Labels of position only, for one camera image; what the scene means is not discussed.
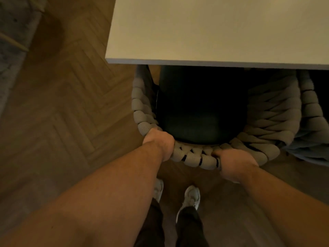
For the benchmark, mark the person's right hand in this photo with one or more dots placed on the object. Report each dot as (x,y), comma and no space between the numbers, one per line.
(235,164)

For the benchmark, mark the person's left hand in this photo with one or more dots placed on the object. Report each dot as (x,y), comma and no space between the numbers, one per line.
(159,142)

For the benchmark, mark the person's right thumb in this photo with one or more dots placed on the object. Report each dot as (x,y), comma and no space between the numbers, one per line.
(218,152)

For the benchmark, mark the person's left forearm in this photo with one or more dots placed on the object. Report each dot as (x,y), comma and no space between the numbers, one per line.
(97,203)

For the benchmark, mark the person's right forearm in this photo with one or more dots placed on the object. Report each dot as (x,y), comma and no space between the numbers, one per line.
(285,203)

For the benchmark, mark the dark green seat cushion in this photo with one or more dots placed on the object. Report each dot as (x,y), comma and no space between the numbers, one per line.
(200,105)

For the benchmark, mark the person's right white sneaker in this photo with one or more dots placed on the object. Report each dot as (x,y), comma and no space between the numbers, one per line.
(191,199)

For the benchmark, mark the person's white sneaker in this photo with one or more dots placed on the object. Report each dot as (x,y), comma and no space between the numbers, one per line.
(191,199)
(158,189)

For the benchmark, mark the person's left white sneaker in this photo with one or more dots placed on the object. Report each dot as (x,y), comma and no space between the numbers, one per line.
(158,189)

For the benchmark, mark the person's black trousers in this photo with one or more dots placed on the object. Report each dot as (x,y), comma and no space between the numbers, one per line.
(180,228)

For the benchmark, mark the grey blue cloth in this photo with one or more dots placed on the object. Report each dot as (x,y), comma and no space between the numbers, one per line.
(308,149)

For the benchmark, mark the white table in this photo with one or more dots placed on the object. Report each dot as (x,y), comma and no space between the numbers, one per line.
(218,30)

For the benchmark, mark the grey patterned rug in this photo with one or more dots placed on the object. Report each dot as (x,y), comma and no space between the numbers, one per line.
(14,35)

